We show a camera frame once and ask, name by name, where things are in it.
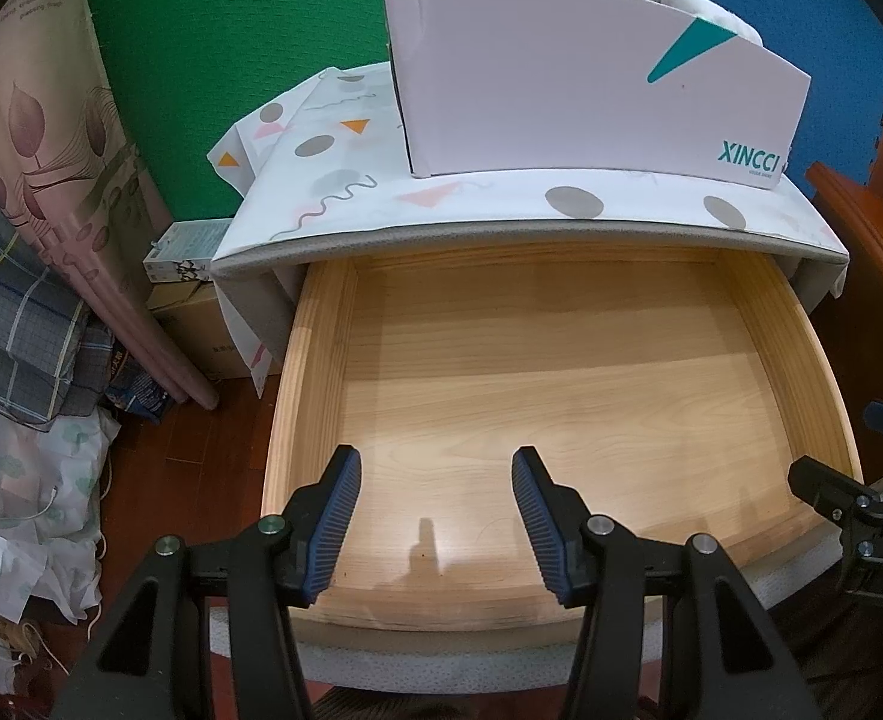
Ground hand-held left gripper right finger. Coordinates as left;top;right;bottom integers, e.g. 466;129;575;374
511;446;825;720

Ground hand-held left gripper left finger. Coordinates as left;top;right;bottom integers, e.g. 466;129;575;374
51;444;364;720

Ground white cardboard box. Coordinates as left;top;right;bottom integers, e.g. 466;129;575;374
381;0;815;205

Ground white sock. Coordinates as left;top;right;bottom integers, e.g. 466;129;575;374
640;0;767;47

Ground brown cardboard box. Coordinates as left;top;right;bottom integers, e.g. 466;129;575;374
147;280;264;381

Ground blue packet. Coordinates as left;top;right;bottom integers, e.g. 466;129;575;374
107;349;173;422

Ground small white teal carton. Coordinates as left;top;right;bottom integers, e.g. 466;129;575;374
143;219;237;283

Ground white floral cloth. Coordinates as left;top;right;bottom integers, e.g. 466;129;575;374
0;388;124;692

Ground white patterned cover cloth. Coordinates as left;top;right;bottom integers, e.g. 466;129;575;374
205;64;852;400

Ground grey plaid blanket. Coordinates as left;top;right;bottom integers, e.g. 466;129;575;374
0;156;124;425

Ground pink floral curtain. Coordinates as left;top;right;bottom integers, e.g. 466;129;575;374
0;0;222;410

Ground green foam mat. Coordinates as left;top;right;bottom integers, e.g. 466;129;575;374
79;0;541;224

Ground white cable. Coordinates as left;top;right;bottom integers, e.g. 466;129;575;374
2;456;112;638

